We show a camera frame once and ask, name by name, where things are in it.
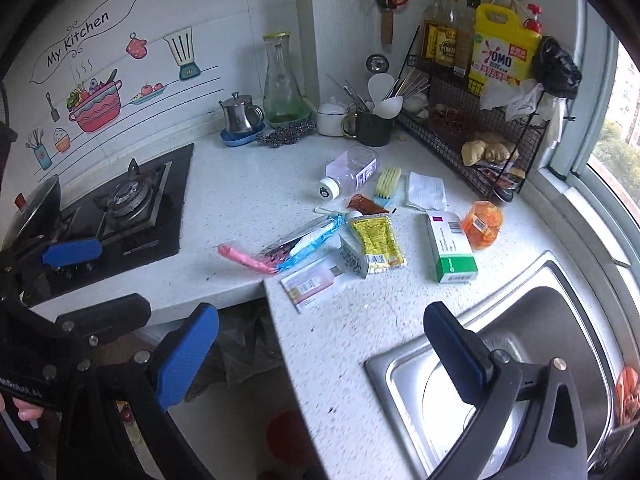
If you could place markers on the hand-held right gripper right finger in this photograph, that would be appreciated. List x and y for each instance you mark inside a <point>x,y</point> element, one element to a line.
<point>457,355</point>

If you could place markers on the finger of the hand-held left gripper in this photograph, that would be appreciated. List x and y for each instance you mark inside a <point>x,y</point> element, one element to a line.
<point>70,252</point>
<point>105,312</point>

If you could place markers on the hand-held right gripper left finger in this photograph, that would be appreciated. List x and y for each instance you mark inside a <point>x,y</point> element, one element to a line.
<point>185,355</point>

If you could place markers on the grey trash bag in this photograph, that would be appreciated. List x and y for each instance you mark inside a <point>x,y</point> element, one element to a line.
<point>240,335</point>

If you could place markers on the orange plastic cup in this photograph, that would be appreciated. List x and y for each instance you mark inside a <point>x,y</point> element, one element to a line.
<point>482,225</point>

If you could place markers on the white cloth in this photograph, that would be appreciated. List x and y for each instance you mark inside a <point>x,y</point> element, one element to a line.
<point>427,190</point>

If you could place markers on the yellow bristle brush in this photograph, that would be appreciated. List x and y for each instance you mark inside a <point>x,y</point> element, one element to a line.
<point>387,185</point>

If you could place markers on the clear plastic bottle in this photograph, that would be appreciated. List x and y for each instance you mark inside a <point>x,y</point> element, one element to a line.
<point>350,167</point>

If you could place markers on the person's left hand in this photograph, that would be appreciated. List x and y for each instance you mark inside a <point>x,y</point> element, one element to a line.
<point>27,412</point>

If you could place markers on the dark wok with lid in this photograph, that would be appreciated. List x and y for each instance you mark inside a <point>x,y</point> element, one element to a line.
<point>35,210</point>

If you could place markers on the black gas stove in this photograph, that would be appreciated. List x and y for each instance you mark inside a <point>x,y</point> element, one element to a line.
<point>150,230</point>

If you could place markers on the steel sink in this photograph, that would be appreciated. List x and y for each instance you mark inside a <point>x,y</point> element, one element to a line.
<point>550,310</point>

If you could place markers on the green white medicine box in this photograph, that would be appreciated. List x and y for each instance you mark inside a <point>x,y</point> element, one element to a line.
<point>452,250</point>

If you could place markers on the pink wrapper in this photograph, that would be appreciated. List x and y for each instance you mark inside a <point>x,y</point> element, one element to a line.
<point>240,255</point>

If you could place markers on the red round object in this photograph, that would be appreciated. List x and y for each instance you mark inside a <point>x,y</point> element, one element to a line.
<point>290,435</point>

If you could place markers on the yellow packet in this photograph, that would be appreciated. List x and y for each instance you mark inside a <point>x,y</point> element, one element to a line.
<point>377,240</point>

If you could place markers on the small white carton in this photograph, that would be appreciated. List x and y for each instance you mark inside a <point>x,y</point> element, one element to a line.
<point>352,257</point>

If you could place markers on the pink white card pack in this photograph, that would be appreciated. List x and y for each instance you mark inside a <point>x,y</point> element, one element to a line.
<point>310,282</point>

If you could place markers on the black dish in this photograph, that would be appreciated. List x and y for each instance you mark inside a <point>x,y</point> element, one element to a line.
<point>502,196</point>

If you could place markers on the blue white wrapper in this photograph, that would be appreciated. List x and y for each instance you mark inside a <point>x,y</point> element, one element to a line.
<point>310,242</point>

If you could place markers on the orange mesh scrubber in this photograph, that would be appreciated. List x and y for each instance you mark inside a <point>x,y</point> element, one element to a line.
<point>627,395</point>

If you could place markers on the small white cap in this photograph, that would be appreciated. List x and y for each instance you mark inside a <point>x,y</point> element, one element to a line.
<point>354,214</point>

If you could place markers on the brown sauce packet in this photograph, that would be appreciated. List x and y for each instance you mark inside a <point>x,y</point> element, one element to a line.
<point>362,203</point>

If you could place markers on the red sauce packets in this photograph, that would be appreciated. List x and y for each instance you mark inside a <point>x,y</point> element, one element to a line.
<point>502,177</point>

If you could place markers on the white cotton swab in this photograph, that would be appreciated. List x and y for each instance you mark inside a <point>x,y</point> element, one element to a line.
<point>325,210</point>

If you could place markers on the blue dish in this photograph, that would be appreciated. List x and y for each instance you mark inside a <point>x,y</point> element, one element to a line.
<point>235,140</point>

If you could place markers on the ginger root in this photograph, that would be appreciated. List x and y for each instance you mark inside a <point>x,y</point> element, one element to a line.
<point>472,152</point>
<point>500,147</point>

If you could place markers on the steel teapot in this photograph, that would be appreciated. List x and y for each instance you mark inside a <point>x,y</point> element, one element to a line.
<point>240,115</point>

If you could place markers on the bowl of dried chilies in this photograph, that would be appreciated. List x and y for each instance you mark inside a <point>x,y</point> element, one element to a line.
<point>445,117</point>

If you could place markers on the steel wool scrubber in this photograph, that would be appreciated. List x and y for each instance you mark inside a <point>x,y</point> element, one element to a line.
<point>285,135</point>

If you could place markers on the dark green mug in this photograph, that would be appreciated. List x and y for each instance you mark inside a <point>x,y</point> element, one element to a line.
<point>372,127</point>

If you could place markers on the garlic bulb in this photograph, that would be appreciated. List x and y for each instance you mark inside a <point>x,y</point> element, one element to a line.
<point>414,107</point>

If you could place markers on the white rice paddle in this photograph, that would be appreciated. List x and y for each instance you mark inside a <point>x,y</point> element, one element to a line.
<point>382,87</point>
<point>390,107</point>

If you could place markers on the white rubber glove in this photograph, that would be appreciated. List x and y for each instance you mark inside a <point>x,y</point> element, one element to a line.
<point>555,115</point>

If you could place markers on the white plastic bag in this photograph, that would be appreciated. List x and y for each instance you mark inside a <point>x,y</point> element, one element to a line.
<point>500,92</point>

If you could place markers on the white ceramic mug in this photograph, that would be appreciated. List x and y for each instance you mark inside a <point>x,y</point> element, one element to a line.
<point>331,117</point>

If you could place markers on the glass carafe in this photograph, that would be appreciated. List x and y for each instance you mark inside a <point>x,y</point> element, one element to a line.
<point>282,80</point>

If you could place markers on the bundle of chopsticks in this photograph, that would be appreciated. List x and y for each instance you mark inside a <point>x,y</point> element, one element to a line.
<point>410,82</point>

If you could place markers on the bundle of metal cutlery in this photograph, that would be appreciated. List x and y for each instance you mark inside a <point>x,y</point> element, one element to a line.
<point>350,92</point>

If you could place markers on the window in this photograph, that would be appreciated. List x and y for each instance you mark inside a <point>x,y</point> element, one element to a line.
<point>592,85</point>

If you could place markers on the black plastic bag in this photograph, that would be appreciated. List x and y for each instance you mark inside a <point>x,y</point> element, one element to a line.
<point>555,67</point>

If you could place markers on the yellow detergent jug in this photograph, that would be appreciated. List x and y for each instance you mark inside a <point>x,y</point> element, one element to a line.
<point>500,45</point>

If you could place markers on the black capped dark bottle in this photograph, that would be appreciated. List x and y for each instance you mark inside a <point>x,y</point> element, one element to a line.
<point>467,35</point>

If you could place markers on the kitchen wall sticker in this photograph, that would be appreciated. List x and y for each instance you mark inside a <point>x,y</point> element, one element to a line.
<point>95,105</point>

